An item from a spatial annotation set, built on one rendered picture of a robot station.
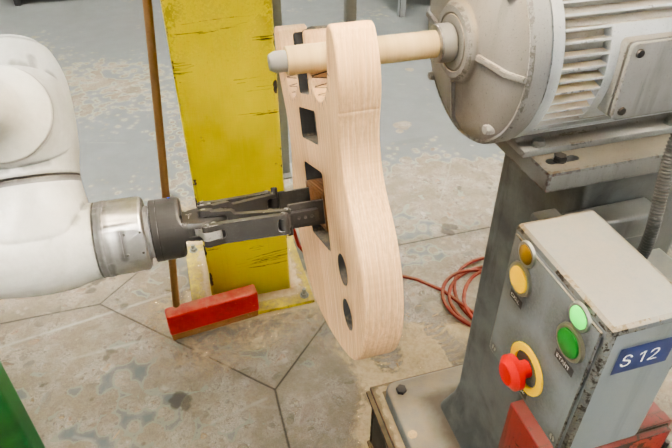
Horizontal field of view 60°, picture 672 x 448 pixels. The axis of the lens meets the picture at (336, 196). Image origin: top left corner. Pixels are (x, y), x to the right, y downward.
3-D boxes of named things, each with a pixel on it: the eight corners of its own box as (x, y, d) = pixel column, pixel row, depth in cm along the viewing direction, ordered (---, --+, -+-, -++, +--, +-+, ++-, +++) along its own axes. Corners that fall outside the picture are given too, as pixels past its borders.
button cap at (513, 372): (522, 363, 68) (529, 340, 65) (541, 392, 64) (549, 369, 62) (493, 371, 67) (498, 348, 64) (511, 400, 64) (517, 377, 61)
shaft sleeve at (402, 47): (433, 62, 70) (426, 38, 71) (442, 49, 67) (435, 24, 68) (287, 80, 66) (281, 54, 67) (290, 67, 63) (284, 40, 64)
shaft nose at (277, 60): (286, 75, 66) (282, 56, 66) (289, 65, 64) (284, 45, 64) (269, 77, 65) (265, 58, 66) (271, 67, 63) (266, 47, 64)
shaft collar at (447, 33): (447, 68, 71) (438, 34, 72) (462, 50, 67) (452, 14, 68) (432, 70, 71) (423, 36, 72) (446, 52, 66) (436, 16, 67)
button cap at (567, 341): (566, 338, 58) (573, 318, 56) (584, 362, 55) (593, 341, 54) (553, 342, 57) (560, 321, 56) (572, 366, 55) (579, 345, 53)
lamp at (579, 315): (567, 316, 56) (575, 293, 54) (586, 340, 53) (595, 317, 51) (561, 317, 55) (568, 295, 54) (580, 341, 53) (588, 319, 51)
